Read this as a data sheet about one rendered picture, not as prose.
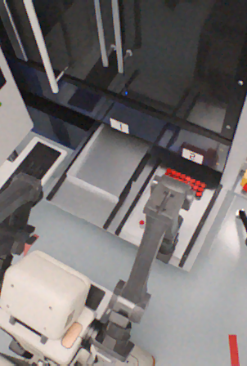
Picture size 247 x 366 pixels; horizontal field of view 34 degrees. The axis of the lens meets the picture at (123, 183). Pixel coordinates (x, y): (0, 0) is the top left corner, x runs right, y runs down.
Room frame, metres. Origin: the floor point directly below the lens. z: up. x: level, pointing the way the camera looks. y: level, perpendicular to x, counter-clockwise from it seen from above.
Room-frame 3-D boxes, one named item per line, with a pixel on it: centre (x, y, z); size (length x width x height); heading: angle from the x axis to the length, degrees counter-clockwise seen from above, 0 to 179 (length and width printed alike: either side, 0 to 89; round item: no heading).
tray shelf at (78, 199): (0.82, -0.06, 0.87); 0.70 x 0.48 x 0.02; 54
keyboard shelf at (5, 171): (1.01, 0.49, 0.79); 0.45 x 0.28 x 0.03; 142
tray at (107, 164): (0.98, 0.04, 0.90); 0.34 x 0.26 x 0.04; 144
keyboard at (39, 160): (0.98, 0.45, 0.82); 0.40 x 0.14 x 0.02; 142
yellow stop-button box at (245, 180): (0.73, -0.51, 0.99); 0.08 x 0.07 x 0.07; 144
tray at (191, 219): (0.68, -0.17, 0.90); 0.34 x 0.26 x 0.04; 144
